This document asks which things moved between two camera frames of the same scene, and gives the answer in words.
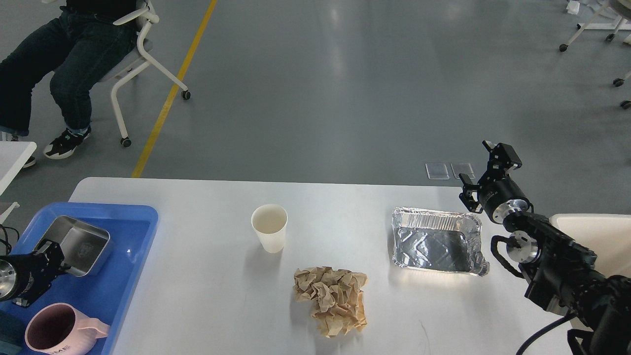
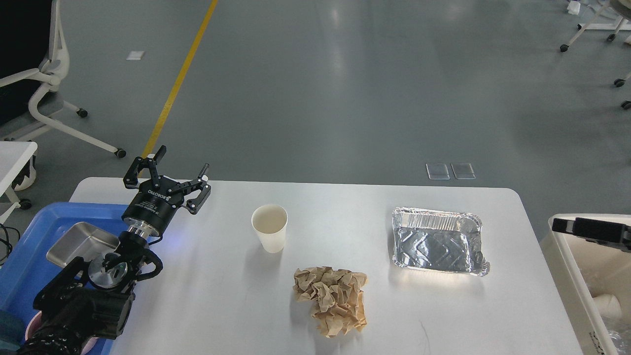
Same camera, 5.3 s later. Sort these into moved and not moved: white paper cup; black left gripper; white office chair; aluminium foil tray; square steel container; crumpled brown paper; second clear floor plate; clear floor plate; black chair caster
Moved: black left gripper; square steel container; white office chair
Not moved: second clear floor plate; crumpled brown paper; black chair caster; white paper cup; aluminium foil tray; clear floor plate
